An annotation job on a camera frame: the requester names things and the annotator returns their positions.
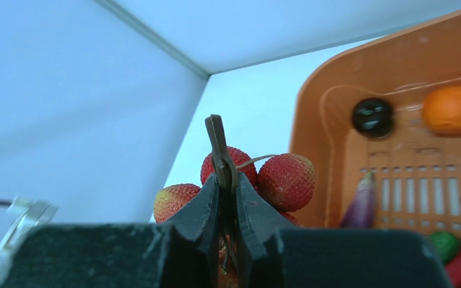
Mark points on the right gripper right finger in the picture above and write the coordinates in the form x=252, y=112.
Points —
x=274, y=252

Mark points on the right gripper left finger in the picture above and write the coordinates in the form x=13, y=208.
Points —
x=180, y=252

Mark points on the dark purple toy mangosteen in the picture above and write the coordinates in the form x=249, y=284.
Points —
x=373, y=118

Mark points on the orange toy tangerine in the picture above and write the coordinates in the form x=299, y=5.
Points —
x=441, y=111

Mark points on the purple toy eggplant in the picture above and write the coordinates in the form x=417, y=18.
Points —
x=361, y=211

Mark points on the orange plastic basket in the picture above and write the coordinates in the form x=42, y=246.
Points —
x=384, y=180

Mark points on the green toy pepper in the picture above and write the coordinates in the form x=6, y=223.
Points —
x=446, y=244

